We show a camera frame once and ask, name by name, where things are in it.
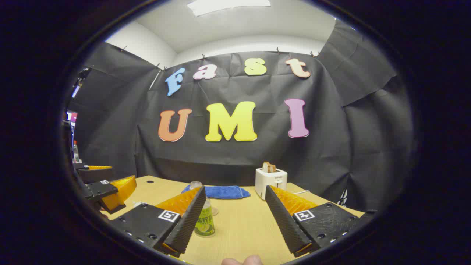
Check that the white toaster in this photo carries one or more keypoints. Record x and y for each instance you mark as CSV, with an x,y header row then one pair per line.
x,y
266,182

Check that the blue towel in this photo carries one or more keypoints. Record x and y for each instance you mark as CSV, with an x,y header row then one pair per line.
x,y
224,192

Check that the round coaster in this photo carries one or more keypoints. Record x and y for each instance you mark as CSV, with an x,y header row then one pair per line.
x,y
215,211

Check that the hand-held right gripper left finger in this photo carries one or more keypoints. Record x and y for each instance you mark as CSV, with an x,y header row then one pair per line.
x,y
186,221

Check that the green label water bottle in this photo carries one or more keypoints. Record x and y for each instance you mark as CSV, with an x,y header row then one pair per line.
x,y
205,221

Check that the computer monitor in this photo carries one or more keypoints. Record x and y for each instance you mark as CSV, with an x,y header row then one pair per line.
x,y
71,117

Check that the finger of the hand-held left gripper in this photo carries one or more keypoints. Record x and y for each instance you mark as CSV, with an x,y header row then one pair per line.
x,y
101,189
95,175

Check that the bread slice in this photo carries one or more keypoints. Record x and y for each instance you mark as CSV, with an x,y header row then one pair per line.
x,y
268,167

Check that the ceiling light panel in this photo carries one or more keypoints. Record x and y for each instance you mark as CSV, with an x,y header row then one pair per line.
x,y
228,6

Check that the red cap clear bottle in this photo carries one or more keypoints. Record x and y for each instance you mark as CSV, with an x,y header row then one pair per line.
x,y
75,152

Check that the black backdrop cloth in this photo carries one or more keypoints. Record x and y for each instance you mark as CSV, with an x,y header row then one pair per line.
x,y
239,154

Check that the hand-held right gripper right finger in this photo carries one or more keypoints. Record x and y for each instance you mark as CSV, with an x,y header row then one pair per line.
x,y
285,221

